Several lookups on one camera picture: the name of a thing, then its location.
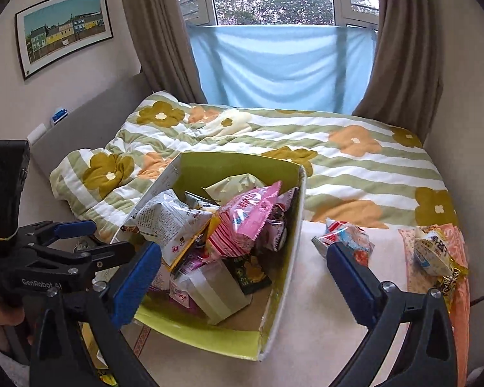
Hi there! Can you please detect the white bowl-shaped snack pack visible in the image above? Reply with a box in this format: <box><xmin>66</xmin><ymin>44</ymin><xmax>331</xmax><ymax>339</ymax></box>
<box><xmin>412</xmin><ymin>227</ymin><xmax>456</xmax><ymax>277</ymax></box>

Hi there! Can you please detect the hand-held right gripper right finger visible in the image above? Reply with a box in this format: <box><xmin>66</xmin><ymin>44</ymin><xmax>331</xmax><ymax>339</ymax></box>
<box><xmin>327</xmin><ymin>242</ymin><xmax>457</xmax><ymax>387</ymax></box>

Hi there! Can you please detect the black snack packet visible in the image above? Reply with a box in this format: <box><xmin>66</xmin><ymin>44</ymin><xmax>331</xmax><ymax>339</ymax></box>
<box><xmin>229</xmin><ymin>253</ymin><xmax>273</xmax><ymax>295</ymax></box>

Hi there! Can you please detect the white table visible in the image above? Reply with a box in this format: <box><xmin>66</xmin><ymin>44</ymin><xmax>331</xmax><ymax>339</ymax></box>
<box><xmin>117</xmin><ymin>221</ymin><xmax>470</xmax><ymax>387</ymax></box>

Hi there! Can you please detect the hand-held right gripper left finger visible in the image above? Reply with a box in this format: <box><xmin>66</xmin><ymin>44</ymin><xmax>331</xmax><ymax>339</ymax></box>
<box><xmin>30</xmin><ymin>242</ymin><xmax>162</xmax><ymax>387</ymax></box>

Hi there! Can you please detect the red and blue snack packet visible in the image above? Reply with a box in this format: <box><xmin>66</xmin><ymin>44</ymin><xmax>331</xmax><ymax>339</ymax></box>
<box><xmin>310</xmin><ymin>218</ymin><xmax>376</xmax><ymax>267</ymax></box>

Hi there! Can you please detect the orange patterned snack bag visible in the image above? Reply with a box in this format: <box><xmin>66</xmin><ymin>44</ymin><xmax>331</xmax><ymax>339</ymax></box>
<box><xmin>398</xmin><ymin>223</ymin><xmax>469</xmax><ymax>387</ymax></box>

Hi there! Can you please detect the brown curtain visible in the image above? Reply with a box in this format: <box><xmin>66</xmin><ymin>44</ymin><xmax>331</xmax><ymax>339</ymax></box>
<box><xmin>352</xmin><ymin>0</ymin><xmax>445</xmax><ymax>138</ymax></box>
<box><xmin>117</xmin><ymin>0</ymin><xmax>209</xmax><ymax>104</ymax></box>

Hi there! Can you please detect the yellow snack packet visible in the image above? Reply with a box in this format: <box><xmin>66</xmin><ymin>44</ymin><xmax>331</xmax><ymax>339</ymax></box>
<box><xmin>431</xmin><ymin>264</ymin><xmax>469</xmax><ymax>304</ymax></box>

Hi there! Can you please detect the floral striped blanket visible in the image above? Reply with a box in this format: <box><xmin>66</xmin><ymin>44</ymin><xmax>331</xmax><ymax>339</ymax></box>
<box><xmin>49</xmin><ymin>91</ymin><xmax>459</xmax><ymax>243</ymax></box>

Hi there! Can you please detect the cream snack packet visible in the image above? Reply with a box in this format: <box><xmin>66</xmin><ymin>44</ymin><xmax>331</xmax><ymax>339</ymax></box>
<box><xmin>204</xmin><ymin>173</ymin><xmax>267</xmax><ymax>207</ymax></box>

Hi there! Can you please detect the white block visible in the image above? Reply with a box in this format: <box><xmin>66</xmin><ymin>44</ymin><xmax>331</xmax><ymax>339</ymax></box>
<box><xmin>26</xmin><ymin>125</ymin><xmax>47</xmax><ymax>144</ymax></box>

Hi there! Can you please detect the light blue cloth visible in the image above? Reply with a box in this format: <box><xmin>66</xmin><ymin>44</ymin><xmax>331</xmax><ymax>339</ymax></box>
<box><xmin>187</xmin><ymin>23</ymin><xmax>379</xmax><ymax>116</ymax></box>

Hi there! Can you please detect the grey bed headboard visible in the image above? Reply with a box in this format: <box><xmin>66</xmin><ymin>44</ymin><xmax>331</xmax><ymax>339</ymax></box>
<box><xmin>18</xmin><ymin>72</ymin><xmax>156</xmax><ymax>226</ymax></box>

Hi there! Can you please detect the person's left hand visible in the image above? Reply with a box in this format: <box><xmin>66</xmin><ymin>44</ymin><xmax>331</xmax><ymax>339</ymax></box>
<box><xmin>0</xmin><ymin>302</ymin><xmax>25</xmax><ymax>329</ymax></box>

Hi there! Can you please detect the brown cartoon snack packet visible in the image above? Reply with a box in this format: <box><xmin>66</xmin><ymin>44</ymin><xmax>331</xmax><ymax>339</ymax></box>
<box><xmin>266</xmin><ymin>205</ymin><xmax>288</xmax><ymax>251</ymax></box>

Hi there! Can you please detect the blue and white container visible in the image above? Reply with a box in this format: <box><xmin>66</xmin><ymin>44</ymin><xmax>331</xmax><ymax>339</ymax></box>
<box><xmin>49</xmin><ymin>107</ymin><xmax>70</xmax><ymax>128</ymax></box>

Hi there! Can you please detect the person's left forearm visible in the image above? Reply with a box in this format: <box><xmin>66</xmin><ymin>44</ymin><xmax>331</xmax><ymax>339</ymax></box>
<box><xmin>0</xmin><ymin>326</ymin><xmax>35</xmax><ymax>387</ymax></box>

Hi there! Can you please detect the green cardboard box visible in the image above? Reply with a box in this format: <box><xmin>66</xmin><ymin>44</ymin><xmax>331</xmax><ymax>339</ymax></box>
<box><xmin>110</xmin><ymin>152</ymin><xmax>307</xmax><ymax>362</ymax></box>

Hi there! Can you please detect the framed wall picture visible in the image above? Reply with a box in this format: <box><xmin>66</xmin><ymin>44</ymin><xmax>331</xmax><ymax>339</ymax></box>
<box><xmin>15</xmin><ymin>0</ymin><xmax>114</xmax><ymax>81</ymax></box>

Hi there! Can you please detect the pink striped snack packet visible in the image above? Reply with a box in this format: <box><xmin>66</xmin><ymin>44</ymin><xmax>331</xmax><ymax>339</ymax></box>
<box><xmin>207</xmin><ymin>181</ymin><xmax>288</xmax><ymax>259</ymax></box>

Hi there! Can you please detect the yellow box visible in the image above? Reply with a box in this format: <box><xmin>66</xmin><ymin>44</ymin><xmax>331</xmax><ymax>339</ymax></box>
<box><xmin>80</xmin><ymin>322</ymin><xmax>119</xmax><ymax>387</ymax></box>

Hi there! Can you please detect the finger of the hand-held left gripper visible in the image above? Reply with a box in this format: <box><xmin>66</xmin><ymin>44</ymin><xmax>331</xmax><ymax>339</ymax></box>
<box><xmin>18</xmin><ymin>220</ymin><xmax>96</xmax><ymax>247</ymax></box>
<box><xmin>24</xmin><ymin>241</ymin><xmax>136</xmax><ymax>280</ymax></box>

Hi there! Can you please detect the purple snack packet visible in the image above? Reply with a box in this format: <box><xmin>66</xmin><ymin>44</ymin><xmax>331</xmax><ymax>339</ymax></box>
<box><xmin>149</xmin><ymin>250</ymin><xmax>211</xmax><ymax>293</ymax></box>

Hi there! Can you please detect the translucent white snack pack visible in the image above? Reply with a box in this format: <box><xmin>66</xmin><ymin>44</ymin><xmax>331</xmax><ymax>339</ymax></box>
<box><xmin>173</xmin><ymin>261</ymin><xmax>253</xmax><ymax>326</ymax></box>

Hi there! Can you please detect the white printed snack packet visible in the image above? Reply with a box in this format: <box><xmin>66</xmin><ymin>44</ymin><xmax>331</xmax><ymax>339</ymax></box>
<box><xmin>134</xmin><ymin>189</ymin><xmax>214</xmax><ymax>267</ymax></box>

